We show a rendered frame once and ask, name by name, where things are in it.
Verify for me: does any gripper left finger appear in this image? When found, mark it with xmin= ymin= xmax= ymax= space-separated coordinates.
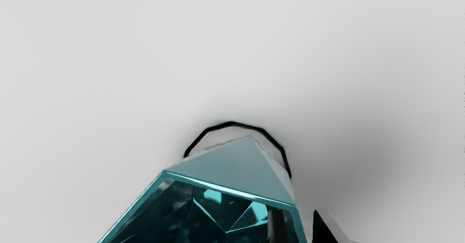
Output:
xmin=267 ymin=209 xmax=292 ymax=243

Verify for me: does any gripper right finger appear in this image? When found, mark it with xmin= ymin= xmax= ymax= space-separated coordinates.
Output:
xmin=312 ymin=210 xmax=356 ymax=243

